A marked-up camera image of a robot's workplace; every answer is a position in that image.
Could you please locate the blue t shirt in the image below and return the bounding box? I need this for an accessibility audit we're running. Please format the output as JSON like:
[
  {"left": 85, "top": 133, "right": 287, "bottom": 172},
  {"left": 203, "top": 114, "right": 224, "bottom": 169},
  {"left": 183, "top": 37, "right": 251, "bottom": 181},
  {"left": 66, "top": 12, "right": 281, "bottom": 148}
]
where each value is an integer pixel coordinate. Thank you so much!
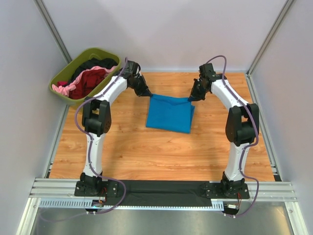
[{"left": 146, "top": 94, "right": 195, "bottom": 134}]

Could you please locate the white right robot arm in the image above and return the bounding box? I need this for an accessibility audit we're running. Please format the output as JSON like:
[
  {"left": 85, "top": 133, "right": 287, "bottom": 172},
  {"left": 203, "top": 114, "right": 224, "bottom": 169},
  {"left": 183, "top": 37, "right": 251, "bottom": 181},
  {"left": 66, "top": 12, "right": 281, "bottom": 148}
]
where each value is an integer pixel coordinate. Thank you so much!
[{"left": 188, "top": 63, "right": 259, "bottom": 199}]

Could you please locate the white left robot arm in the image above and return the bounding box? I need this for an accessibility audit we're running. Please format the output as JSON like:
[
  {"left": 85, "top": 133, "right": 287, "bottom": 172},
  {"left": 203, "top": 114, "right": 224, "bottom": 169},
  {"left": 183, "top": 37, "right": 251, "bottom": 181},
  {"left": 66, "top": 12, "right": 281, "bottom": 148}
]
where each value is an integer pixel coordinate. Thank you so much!
[{"left": 74, "top": 61, "right": 152, "bottom": 196}]

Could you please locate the dark red garment in bin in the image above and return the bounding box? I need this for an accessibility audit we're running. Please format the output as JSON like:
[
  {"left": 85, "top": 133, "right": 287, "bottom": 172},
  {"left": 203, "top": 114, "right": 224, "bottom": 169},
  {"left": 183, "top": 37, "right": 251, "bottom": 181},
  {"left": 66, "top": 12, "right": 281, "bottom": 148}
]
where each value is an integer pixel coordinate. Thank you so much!
[{"left": 56, "top": 69, "right": 108, "bottom": 100}]

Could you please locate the green plastic laundry bin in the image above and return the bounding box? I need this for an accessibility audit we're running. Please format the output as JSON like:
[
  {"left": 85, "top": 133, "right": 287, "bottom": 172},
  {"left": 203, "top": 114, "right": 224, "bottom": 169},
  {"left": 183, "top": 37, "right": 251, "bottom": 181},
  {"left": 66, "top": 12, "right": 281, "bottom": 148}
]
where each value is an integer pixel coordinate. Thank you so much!
[{"left": 49, "top": 47, "right": 121, "bottom": 108}]

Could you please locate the pink garment in bin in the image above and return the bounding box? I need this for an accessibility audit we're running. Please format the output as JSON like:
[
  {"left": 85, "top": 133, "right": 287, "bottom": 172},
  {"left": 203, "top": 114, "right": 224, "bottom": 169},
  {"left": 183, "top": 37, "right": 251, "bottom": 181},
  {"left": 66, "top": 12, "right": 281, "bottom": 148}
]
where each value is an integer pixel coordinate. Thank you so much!
[{"left": 50, "top": 65, "right": 117, "bottom": 97}]

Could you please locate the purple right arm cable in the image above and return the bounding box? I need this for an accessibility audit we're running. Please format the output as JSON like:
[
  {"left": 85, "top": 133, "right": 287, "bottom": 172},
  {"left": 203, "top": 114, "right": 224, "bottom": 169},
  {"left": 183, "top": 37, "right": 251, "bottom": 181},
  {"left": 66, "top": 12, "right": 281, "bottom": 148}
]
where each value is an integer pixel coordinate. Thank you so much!
[{"left": 206, "top": 55, "right": 260, "bottom": 219}]

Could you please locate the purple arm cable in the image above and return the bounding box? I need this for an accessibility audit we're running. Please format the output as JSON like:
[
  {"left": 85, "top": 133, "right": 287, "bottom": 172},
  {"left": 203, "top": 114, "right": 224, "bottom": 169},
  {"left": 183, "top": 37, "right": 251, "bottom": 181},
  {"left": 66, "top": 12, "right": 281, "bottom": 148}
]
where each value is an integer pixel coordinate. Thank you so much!
[
  {"left": 39, "top": 57, "right": 129, "bottom": 223},
  {"left": 206, "top": 55, "right": 260, "bottom": 219}
]

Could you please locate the right aluminium frame post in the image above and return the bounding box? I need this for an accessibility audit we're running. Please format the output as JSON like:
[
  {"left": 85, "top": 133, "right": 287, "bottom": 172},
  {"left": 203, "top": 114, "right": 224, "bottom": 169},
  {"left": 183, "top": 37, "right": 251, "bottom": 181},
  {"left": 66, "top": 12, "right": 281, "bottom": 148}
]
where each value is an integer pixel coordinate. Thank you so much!
[{"left": 246, "top": 0, "right": 297, "bottom": 75}]

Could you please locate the aluminium frame post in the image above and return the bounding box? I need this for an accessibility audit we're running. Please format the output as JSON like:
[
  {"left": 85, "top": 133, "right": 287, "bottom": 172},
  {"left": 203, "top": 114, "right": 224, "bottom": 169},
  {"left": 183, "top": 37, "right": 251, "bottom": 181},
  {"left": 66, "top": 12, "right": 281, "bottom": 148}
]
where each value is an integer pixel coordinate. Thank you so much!
[
  {"left": 34, "top": 0, "right": 72, "bottom": 64},
  {"left": 246, "top": 0, "right": 297, "bottom": 75}
]

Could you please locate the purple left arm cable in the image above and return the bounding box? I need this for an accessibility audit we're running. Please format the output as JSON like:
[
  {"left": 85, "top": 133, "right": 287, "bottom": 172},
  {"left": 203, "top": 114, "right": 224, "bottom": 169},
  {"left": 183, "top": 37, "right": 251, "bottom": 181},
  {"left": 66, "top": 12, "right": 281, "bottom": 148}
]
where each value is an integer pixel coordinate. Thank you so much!
[{"left": 39, "top": 57, "right": 129, "bottom": 223}]

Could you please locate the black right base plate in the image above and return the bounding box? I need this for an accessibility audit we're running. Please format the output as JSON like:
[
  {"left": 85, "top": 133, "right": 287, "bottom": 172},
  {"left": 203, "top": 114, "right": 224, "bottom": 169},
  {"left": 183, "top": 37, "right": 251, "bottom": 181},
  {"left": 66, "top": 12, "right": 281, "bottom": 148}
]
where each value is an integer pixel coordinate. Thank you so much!
[{"left": 200, "top": 181, "right": 250, "bottom": 199}]

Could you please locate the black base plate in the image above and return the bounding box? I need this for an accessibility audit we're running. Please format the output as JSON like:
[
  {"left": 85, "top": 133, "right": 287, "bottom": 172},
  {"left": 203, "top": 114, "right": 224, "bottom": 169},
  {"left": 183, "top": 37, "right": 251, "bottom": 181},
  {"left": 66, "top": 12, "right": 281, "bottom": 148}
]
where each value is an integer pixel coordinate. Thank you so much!
[
  {"left": 200, "top": 181, "right": 250, "bottom": 199},
  {"left": 74, "top": 180, "right": 124, "bottom": 197}
]

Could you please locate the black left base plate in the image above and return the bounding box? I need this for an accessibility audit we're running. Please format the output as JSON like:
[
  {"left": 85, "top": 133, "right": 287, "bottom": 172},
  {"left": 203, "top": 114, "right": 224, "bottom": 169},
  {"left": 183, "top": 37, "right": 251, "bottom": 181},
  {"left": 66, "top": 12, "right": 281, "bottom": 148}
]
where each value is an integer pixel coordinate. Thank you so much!
[{"left": 74, "top": 180, "right": 124, "bottom": 197}]

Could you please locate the slotted aluminium cable rail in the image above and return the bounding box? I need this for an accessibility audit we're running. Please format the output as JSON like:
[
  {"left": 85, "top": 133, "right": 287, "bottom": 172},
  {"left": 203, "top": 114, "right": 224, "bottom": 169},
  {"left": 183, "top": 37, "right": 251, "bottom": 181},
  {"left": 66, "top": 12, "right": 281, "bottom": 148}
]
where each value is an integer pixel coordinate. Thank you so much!
[{"left": 39, "top": 198, "right": 224, "bottom": 211}]

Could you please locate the left aluminium frame post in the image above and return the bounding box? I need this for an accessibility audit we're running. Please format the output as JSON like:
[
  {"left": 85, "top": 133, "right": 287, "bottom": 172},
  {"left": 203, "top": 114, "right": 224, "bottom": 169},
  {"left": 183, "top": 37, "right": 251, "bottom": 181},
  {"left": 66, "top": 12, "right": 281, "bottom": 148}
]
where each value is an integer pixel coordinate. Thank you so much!
[{"left": 34, "top": 0, "right": 72, "bottom": 64}]

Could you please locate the aluminium front frame beam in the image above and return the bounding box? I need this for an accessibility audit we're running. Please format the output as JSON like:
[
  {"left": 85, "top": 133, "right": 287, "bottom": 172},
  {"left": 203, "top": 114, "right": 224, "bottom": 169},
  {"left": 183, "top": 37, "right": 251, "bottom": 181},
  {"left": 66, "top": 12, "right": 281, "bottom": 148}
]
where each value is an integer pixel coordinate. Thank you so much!
[{"left": 30, "top": 179, "right": 296, "bottom": 202}]

